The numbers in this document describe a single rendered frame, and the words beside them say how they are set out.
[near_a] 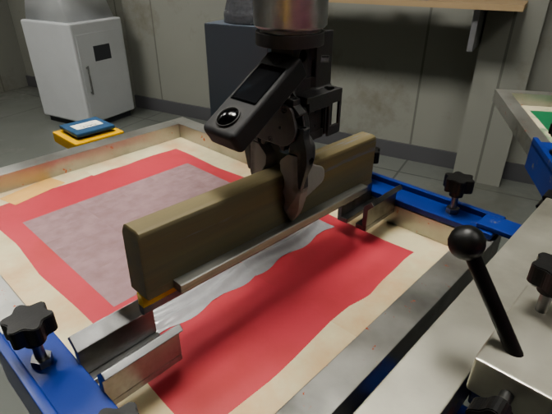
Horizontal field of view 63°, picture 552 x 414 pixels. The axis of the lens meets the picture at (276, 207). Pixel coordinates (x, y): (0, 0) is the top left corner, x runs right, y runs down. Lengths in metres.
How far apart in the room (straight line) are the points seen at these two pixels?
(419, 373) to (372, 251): 0.31
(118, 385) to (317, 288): 0.28
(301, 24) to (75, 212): 0.55
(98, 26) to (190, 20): 0.76
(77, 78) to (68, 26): 0.40
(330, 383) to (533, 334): 0.18
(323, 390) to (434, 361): 0.11
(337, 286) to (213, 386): 0.22
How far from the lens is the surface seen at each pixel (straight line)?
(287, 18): 0.46
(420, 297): 0.57
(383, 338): 0.51
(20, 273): 0.74
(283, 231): 0.53
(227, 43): 1.17
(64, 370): 0.50
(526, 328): 0.44
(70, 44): 4.15
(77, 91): 4.25
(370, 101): 3.50
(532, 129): 1.22
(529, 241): 0.63
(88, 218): 0.83
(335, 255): 0.68
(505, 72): 3.11
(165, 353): 0.49
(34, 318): 0.47
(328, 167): 0.58
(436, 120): 3.41
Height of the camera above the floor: 1.35
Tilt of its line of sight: 29 degrees down
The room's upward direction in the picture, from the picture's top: straight up
